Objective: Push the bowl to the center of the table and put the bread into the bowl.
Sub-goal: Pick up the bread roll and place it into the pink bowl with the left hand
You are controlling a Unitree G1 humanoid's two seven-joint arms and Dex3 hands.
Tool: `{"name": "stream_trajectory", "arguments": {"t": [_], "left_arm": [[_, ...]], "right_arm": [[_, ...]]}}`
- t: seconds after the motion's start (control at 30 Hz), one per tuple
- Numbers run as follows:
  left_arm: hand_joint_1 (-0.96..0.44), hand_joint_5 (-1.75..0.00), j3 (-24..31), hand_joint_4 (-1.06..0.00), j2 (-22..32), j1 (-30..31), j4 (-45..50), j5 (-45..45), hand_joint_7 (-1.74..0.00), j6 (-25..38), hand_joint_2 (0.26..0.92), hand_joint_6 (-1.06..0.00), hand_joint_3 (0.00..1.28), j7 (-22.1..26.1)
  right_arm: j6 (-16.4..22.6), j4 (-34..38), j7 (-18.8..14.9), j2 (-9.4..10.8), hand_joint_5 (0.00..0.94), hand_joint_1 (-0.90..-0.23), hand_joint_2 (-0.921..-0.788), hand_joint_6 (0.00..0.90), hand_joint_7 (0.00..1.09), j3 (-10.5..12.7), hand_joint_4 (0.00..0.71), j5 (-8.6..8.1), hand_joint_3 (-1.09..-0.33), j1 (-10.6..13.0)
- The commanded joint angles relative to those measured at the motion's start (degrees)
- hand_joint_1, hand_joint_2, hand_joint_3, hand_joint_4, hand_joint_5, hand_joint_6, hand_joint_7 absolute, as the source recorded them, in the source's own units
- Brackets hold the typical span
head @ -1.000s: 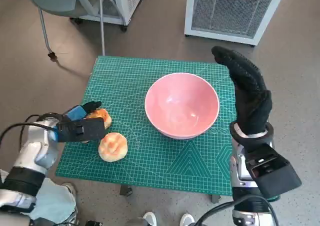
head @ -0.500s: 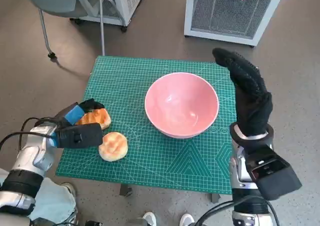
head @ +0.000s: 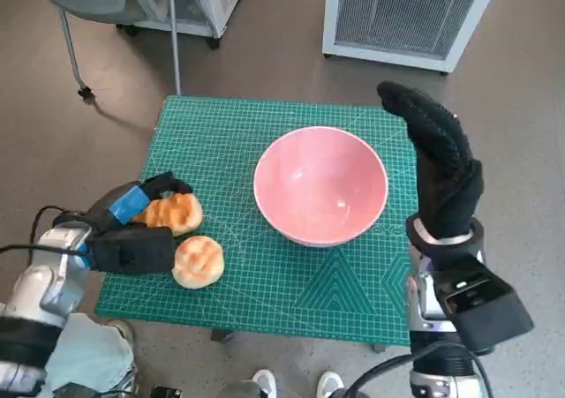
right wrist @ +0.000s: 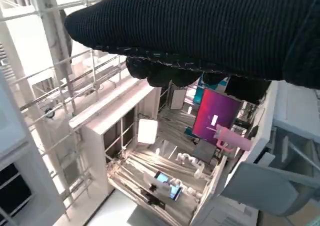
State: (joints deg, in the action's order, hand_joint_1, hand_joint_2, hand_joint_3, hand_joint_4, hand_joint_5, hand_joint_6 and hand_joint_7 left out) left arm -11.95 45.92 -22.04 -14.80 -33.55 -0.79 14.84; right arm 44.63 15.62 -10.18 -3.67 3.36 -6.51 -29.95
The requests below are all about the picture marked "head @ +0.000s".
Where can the person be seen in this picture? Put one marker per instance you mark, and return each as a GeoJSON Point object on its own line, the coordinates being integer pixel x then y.
{"type": "Point", "coordinates": [88, 358]}

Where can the pink bowl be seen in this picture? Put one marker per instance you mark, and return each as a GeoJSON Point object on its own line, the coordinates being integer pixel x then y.
{"type": "Point", "coordinates": [318, 182]}

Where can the long striped toy bread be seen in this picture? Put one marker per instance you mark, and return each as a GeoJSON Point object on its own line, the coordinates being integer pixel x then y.
{"type": "Point", "coordinates": [176, 212]}

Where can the thin metal pole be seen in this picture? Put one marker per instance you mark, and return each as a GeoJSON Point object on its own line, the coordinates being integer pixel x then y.
{"type": "Point", "coordinates": [175, 40]}

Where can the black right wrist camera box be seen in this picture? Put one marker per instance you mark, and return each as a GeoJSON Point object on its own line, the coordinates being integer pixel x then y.
{"type": "Point", "coordinates": [490, 301]}

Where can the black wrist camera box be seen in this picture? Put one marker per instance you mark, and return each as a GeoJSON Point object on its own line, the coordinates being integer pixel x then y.
{"type": "Point", "coordinates": [490, 301]}
{"type": "Point", "coordinates": [132, 250]}

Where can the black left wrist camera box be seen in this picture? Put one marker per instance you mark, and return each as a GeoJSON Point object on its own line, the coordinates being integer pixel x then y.
{"type": "Point", "coordinates": [132, 250]}

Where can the metal table leg bracket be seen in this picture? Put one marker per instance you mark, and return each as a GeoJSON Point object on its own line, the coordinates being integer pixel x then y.
{"type": "Point", "coordinates": [380, 347]}
{"type": "Point", "coordinates": [222, 335]}

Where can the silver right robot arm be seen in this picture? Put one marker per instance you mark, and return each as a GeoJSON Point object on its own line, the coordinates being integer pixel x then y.
{"type": "Point", "coordinates": [434, 340]}

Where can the green cutting mat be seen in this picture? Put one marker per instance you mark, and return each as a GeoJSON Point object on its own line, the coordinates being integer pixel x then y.
{"type": "Point", "coordinates": [229, 151]}

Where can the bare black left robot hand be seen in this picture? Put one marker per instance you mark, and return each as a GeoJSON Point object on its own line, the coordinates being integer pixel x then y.
{"type": "Point", "coordinates": [128, 201]}

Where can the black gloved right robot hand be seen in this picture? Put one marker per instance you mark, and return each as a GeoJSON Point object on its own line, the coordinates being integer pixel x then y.
{"type": "Point", "coordinates": [446, 186]}

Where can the small black device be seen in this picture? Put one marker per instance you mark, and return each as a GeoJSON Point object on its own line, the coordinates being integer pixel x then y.
{"type": "Point", "coordinates": [165, 392]}

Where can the round toy bread bun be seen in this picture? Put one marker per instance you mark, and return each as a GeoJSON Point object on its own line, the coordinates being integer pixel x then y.
{"type": "Point", "coordinates": [198, 261]}

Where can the large white mesh cabinet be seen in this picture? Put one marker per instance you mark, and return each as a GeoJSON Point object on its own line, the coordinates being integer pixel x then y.
{"type": "Point", "coordinates": [397, 14]}

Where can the white shoe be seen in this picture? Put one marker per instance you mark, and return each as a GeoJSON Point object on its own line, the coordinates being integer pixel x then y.
{"type": "Point", "coordinates": [330, 382]}
{"type": "Point", "coordinates": [265, 382]}

